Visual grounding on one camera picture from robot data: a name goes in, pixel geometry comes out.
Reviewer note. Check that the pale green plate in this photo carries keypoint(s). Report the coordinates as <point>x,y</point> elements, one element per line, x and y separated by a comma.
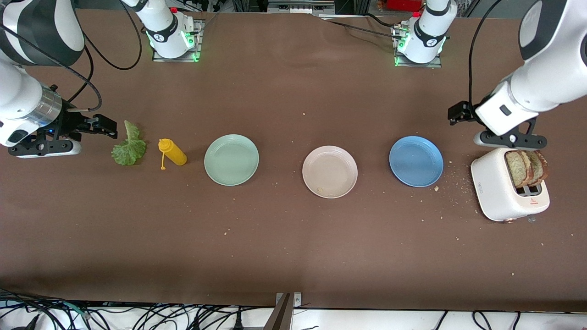
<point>231,160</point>

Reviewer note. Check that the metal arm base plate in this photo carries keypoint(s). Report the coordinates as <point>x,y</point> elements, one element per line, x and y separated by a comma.
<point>198,36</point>
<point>433,64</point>

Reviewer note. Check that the silver bracket plate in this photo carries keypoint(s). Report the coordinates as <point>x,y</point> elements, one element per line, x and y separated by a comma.
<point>298,300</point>

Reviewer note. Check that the brown bread slice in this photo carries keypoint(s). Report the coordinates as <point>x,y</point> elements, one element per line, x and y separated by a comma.
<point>541,165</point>
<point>516,167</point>

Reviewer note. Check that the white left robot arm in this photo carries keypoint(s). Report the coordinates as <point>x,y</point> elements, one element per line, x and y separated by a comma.
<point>555,78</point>

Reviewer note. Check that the dark grey metal post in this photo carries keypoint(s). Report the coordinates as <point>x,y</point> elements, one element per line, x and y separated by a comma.
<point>280,316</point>

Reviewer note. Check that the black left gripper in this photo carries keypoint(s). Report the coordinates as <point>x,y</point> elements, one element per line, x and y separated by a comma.
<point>464,112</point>

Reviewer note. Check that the red box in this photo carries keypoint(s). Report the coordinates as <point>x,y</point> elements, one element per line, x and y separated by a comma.
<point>403,4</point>

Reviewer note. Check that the blue plate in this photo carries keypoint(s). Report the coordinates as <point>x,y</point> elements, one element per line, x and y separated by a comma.
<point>416,161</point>

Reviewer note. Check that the white toaster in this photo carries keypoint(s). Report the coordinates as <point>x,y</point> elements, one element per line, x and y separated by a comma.
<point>495,192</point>

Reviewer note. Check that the yellow squeeze bottle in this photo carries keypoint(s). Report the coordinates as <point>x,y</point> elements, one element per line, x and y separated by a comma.
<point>174,153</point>

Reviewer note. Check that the grey metal rack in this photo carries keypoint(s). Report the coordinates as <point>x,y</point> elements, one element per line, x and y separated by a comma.
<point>298,7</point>

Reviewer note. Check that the brown table cover sheet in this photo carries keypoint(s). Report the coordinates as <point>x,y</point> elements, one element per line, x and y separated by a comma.
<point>293,91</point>

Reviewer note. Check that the green lettuce leaf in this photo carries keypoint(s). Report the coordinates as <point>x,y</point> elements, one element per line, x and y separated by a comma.
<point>128,151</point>

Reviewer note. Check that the beige plate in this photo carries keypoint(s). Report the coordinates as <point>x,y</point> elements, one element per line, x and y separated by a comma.
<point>330,169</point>

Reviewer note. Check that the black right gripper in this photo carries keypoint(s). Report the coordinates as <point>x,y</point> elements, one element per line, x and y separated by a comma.
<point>72,121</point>

